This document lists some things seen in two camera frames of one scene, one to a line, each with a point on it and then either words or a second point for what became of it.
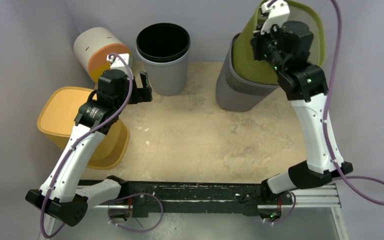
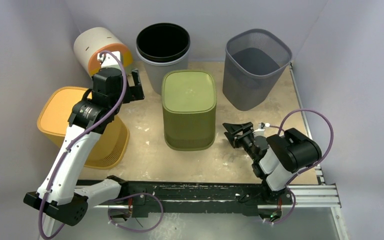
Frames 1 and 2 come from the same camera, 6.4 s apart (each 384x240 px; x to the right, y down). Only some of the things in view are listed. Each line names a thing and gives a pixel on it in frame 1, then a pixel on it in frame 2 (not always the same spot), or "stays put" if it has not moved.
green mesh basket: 243,58 to 189,101
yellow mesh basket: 58,108 stays put
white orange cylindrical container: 91,47 stays put
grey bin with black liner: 163,48 stays put
